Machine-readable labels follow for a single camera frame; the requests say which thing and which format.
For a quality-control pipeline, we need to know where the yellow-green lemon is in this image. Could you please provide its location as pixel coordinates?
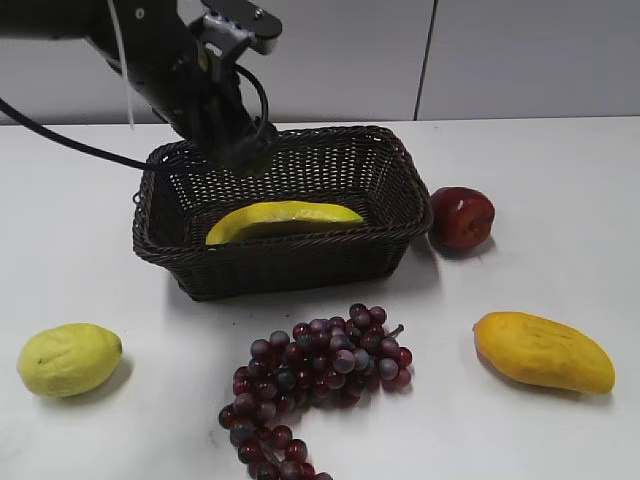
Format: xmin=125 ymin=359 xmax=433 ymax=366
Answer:
xmin=17 ymin=323 xmax=123 ymax=398

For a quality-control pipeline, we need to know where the yellow banana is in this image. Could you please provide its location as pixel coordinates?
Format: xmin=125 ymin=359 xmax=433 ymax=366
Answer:
xmin=205 ymin=200 xmax=364 ymax=246

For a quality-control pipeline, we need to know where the black wicker basket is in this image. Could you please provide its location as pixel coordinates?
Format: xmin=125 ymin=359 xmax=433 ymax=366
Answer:
xmin=132 ymin=125 xmax=432 ymax=301

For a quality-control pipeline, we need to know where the purple grape bunch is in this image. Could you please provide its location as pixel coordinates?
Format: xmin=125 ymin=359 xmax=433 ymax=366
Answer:
xmin=218 ymin=303 xmax=413 ymax=479

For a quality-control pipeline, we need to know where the red apple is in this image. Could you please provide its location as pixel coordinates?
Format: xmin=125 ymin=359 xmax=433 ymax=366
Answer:
xmin=429 ymin=186 xmax=496 ymax=252

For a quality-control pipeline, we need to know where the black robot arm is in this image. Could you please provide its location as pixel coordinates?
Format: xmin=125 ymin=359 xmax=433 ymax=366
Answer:
xmin=1 ymin=1 xmax=282 ymax=175

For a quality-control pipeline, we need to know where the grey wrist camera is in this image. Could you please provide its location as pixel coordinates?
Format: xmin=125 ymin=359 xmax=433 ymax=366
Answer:
xmin=188 ymin=0 xmax=283 ymax=82

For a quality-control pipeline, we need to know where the white cable tie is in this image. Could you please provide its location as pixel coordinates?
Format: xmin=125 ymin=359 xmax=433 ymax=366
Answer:
xmin=106 ymin=0 xmax=135 ymax=130

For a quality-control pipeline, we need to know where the black cable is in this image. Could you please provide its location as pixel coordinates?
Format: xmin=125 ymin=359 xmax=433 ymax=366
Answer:
xmin=0 ymin=97 xmax=151 ymax=170

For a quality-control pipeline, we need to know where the yellow mango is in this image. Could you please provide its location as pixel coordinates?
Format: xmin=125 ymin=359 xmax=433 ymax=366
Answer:
xmin=473 ymin=312 xmax=616 ymax=395

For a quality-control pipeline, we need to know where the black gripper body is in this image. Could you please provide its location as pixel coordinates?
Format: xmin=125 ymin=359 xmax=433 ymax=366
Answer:
xmin=149 ymin=40 xmax=278 ymax=174

